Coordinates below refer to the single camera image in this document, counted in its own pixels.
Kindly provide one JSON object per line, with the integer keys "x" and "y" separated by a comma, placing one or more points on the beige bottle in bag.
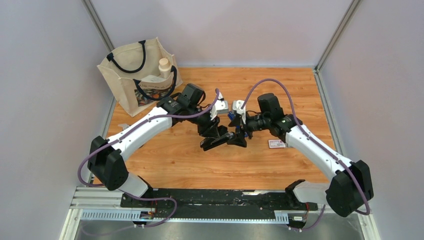
{"x": 164, "y": 66}

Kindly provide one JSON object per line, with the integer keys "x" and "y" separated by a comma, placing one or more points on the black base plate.
{"x": 221, "y": 204}

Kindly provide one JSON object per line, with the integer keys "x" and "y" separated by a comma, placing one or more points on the orange pump bottle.
{"x": 124, "y": 126}

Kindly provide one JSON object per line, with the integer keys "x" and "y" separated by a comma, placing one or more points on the cream canvas tote bag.
{"x": 125, "y": 66}

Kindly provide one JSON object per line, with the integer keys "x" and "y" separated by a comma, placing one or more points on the blue tape dispenser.
{"x": 231, "y": 116}

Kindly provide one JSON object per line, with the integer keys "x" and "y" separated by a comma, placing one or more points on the white paper in bag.
{"x": 153, "y": 79}

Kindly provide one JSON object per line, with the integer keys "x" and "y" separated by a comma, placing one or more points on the black stapler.
{"x": 209, "y": 143}

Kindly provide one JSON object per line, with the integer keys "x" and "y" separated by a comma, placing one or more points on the red white staple box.
{"x": 276, "y": 144}

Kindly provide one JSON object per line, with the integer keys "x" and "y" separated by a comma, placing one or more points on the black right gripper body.
{"x": 248, "y": 128}

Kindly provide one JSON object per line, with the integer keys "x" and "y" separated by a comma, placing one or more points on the aluminium rail frame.
{"x": 96, "y": 214}

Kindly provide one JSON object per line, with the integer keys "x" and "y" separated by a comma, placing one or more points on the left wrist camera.
{"x": 220, "y": 107}

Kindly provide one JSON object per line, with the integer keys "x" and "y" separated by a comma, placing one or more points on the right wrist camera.
{"x": 239, "y": 110}

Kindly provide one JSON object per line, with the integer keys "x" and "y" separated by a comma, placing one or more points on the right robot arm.
{"x": 349, "y": 185}

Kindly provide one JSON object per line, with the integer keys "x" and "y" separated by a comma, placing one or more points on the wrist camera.
{"x": 220, "y": 107}
{"x": 239, "y": 110}

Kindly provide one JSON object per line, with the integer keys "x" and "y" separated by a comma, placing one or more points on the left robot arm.
{"x": 107, "y": 158}

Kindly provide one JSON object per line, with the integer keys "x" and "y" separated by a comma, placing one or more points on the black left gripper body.
{"x": 206, "y": 124}

